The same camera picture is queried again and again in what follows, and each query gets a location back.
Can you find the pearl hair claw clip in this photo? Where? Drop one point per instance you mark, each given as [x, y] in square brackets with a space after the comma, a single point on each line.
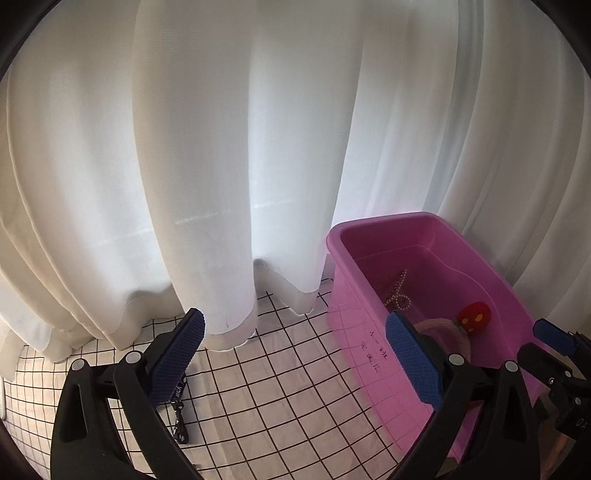
[400, 295]

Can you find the white checked tablecloth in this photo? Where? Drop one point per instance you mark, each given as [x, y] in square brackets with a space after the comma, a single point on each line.
[277, 392]

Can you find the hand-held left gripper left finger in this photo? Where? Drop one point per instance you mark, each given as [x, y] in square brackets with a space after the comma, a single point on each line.
[178, 355]

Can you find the white curtain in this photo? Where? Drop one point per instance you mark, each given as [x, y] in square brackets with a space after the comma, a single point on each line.
[207, 161]

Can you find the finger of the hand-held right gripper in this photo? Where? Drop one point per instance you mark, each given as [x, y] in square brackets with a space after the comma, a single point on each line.
[551, 333]
[538, 364]

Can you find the pink plastic bin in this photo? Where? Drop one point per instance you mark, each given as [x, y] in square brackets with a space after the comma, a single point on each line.
[364, 323]

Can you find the pink strawberry plush headband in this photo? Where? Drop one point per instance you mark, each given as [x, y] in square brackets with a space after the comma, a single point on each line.
[473, 317]

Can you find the black printed ribbon bow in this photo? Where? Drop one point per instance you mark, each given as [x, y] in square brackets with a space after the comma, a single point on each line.
[179, 415]

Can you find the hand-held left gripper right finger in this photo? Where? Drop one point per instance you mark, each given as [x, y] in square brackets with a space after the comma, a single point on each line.
[413, 357]

